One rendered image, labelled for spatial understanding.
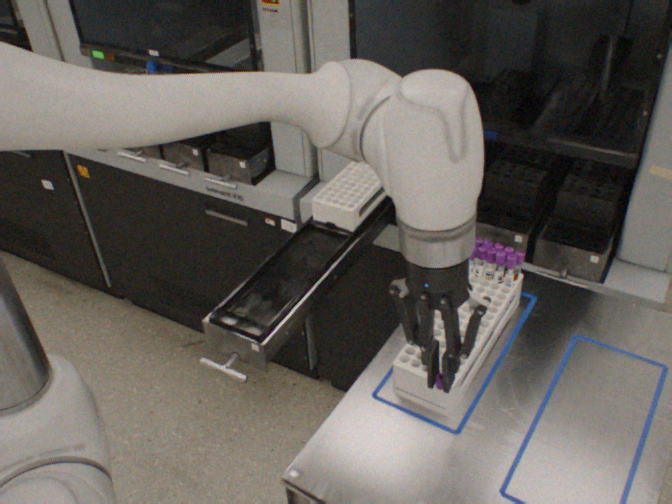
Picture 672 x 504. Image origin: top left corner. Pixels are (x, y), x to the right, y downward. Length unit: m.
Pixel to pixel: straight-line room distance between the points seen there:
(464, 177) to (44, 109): 0.40
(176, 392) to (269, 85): 1.61
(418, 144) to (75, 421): 0.57
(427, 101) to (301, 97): 0.17
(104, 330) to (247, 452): 0.78
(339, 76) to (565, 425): 0.60
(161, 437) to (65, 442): 1.20
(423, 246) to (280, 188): 0.99
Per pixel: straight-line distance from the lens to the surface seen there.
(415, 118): 0.67
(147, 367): 2.35
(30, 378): 0.91
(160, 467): 2.07
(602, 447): 1.05
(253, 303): 1.26
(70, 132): 0.56
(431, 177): 0.69
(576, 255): 1.41
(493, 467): 0.99
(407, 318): 0.88
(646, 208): 1.43
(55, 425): 0.94
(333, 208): 1.38
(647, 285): 1.47
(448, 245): 0.75
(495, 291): 1.15
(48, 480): 0.87
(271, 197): 1.70
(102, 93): 0.57
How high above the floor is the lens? 1.62
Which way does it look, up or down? 37 degrees down
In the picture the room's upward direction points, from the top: 3 degrees counter-clockwise
